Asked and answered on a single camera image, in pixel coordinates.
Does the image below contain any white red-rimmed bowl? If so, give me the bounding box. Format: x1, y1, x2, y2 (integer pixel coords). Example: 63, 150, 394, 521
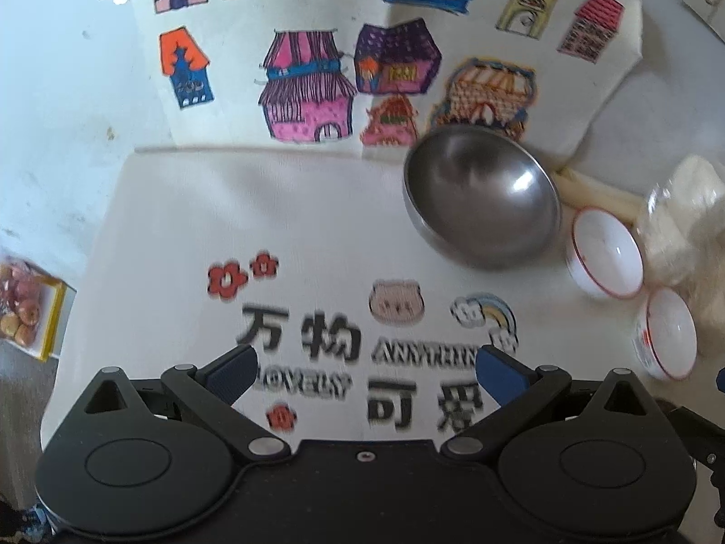
566, 206, 644, 301
632, 287, 698, 382

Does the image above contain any large stainless steel bowl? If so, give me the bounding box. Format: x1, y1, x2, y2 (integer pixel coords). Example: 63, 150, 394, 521
402, 124, 561, 270

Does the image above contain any white printed table mat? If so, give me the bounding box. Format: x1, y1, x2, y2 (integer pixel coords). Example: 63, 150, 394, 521
39, 145, 725, 544

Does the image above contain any clear bag of buns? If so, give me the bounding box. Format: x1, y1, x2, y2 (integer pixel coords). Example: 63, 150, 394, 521
634, 155, 724, 357

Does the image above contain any rolled cream paper tube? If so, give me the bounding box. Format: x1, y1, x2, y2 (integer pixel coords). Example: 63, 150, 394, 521
549, 168, 645, 225

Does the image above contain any colourful houses drawing sheet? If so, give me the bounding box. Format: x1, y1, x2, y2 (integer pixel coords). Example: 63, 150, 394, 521
131, 0, 643, 166

